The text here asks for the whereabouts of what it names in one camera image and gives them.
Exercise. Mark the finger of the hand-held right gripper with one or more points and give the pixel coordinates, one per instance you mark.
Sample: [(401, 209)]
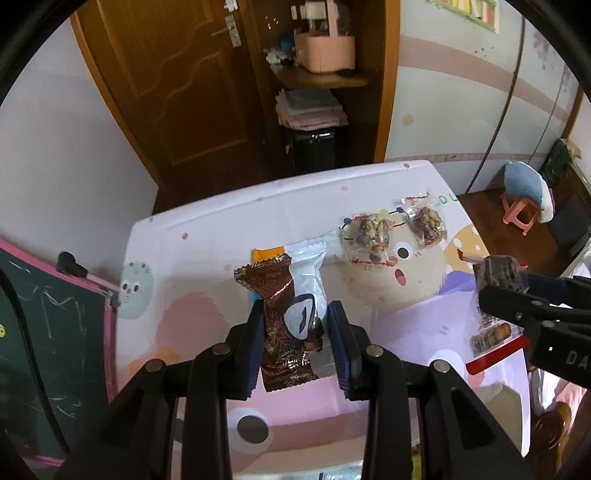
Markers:
[(512, 307), (554, 288)]

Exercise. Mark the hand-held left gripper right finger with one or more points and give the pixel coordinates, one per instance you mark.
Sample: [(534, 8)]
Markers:
[(341, 355)]

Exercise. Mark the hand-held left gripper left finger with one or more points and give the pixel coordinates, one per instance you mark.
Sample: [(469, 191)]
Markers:
[(256, 355)]

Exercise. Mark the brown patterned snack packet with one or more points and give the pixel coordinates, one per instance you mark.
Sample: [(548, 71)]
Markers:
[(281, 332)]

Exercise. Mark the dark square snack packet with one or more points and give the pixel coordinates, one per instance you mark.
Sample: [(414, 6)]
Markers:
[(501, 272)]

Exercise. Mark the white snack packet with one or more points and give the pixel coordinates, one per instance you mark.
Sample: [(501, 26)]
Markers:
[(304, 272)]

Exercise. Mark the pink clothing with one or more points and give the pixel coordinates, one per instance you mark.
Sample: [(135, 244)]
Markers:
[(565, 392)]

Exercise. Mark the red snack packet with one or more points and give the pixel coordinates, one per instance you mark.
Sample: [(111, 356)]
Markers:
[(494, 355)]

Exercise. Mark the dark wooden cabinet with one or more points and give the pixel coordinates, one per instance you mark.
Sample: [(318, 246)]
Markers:
[(572, 217)]

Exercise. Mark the pink stool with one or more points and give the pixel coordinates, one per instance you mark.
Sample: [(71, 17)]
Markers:
[(519, 214)]

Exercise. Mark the blue cushion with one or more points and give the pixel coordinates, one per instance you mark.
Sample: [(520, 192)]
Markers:
[(524, 182)]

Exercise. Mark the clear nut cluster packet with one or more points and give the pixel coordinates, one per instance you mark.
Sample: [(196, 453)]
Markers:
[(427, 221), (369, 237)]

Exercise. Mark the green bag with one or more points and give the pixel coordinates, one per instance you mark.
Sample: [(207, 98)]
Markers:
[(565, 159)]

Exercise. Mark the thin brown pole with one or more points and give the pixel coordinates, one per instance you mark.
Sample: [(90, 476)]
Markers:
[(501, 101)]

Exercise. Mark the black bin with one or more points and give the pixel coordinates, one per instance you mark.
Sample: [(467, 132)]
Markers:
[(314, 150)]

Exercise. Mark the black clip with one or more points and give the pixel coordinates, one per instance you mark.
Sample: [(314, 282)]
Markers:
[(69, 263)]

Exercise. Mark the stack of folded towels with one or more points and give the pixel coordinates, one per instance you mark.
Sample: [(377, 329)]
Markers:
[(309, 110)]

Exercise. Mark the wooden shelf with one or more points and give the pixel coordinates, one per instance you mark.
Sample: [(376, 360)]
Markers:
[(323, 79)]

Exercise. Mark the small plush toys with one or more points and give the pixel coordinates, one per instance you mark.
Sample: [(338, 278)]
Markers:
[(279, 55)]

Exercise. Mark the pink basket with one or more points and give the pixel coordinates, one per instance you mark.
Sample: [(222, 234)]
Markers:
[(325, 50)]

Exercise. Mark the green chalkboard with pink frame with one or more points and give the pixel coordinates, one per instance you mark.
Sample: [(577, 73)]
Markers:
[(46, 332)]

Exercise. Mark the wall poster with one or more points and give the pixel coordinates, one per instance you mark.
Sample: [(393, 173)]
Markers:
[(471, 11)]

